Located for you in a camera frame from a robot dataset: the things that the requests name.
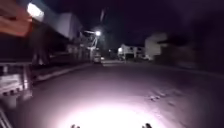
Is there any metal fence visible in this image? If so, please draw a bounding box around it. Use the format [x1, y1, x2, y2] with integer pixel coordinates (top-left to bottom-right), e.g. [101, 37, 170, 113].
[0, 61, 34, 109]

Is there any low white building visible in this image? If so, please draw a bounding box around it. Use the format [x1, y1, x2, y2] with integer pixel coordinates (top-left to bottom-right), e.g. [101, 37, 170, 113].
[117, 43, 146, 61]

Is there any pale kerb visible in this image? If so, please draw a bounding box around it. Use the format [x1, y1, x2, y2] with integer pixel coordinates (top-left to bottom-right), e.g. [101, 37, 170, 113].
[33, 62, 93, 83]

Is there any street lamp pole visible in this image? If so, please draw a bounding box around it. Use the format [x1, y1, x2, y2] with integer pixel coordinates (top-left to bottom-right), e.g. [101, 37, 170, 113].
[83, 29, 102, 62]

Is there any pale building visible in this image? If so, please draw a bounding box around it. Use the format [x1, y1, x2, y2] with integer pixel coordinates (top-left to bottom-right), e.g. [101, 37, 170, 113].
[144, 32, 170, 61]

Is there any large building with awning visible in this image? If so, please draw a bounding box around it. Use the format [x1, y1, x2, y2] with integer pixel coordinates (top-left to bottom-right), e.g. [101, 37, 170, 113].
[0, 0, 88, 66]

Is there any vehicle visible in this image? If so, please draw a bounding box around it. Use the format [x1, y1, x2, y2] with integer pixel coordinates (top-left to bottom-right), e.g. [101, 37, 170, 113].
[92, 55, 103, 65]

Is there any dark asphalt road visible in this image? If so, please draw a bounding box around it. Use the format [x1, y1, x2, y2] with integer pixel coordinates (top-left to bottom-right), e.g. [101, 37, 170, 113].
[6, 59, 224, 128]

